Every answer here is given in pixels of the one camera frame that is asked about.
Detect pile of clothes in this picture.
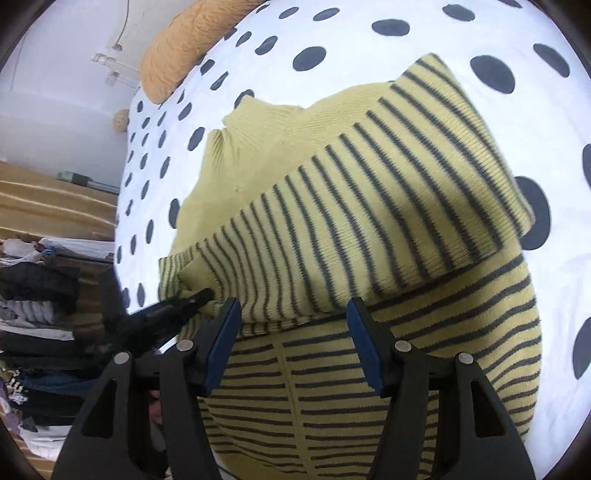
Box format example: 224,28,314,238
0,237,116,457

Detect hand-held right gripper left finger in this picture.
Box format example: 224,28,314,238
51,296,242,480

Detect wall tap fitting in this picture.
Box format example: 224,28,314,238
90,44,139,86

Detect orange knit pillow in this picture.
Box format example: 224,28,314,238
140,0,269,104

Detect yellow striped knit sweater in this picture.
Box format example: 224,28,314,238
157,53,543,480

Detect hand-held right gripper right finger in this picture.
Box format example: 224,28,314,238
346,296,537,480

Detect green handled pole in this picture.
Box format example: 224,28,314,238
55,171,120,193

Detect white polka dot bed sheet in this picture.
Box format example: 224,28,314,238
113,0,591,480

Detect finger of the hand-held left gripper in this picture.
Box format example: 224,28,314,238
139,287,215,326

